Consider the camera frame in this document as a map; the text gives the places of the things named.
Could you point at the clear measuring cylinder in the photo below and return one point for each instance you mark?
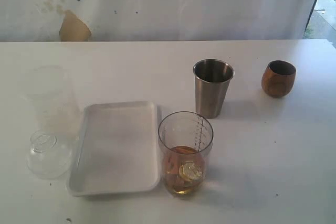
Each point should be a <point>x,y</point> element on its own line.
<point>183,137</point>

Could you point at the steel metal cup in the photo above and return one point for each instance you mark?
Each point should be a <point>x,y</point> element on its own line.
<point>212,79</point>

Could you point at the brown wooden cup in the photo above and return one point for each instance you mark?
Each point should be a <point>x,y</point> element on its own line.
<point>278,78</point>

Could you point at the clear glass jar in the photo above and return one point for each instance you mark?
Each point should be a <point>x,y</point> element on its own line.
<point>50,153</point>

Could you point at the white plastic tray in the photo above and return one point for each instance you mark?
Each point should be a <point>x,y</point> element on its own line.
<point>117,150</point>

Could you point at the frosted plastic container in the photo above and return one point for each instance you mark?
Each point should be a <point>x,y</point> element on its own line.
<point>49,90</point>

